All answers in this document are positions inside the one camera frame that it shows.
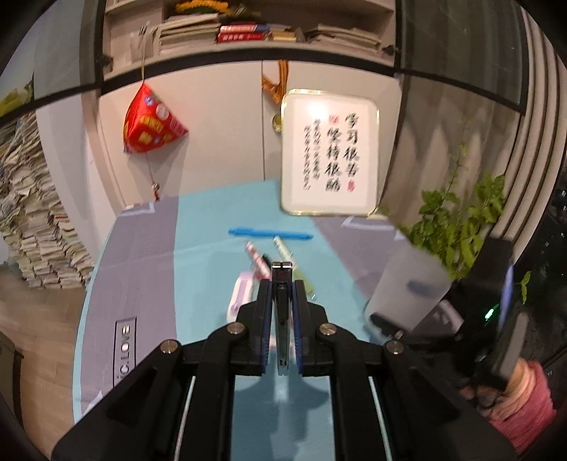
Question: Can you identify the frosted translucent plastic cup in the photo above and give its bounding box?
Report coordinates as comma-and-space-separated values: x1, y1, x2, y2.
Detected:
364, 245, 452, 331

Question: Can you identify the pink patterned pen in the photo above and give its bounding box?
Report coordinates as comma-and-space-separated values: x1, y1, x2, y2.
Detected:
245, 241, 271, 279

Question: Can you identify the green white pen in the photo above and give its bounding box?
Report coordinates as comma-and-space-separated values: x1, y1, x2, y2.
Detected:
273, 236, 316, 300

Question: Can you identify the blue pen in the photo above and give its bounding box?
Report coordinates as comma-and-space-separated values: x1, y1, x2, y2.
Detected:
228, 228, 313, 240

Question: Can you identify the pink sleeved forearm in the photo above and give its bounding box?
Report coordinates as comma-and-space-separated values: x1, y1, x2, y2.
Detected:
460, 357, 556, 455

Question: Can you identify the green potted plant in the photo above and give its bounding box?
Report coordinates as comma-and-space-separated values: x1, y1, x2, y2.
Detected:
378, 119, 511, 281

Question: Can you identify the white purple correction tape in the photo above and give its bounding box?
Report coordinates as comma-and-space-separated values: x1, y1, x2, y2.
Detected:
226, 272, 257, 323

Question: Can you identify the blue and grey desk mat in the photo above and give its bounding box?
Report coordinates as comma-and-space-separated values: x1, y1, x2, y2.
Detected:
72, 178, 427, 461

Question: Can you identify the framed calligraphy sign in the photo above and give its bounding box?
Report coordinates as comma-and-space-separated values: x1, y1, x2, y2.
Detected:
281, 89, 380, 216

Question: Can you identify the red pyramid hanging ornament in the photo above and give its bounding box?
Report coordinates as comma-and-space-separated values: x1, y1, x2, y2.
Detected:
123, 82, 189, 155

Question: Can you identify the gold medal with ribbon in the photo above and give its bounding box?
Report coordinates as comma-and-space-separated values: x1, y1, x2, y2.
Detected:
262, 60, 289, 133

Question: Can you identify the grey wall bookshelf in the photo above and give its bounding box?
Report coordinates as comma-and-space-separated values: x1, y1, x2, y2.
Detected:
99, 0, 400, 89

